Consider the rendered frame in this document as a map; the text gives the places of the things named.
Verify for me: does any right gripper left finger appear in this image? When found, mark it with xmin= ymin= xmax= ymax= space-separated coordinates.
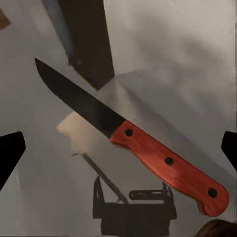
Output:
xmin=0 ymin=131 xmax=26 ymax=190

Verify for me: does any parer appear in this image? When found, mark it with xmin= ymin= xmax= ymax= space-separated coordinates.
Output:
xmin=35 ymin=58 xmax=229 ymax=217

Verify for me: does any cutting board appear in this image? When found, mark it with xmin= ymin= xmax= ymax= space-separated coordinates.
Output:
xmin=204 ymin=221 xmax=237 ymax=237

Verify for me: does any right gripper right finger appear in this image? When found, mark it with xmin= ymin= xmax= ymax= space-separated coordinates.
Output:
xmin=221 ymin=131 xmax=237 ymax=171

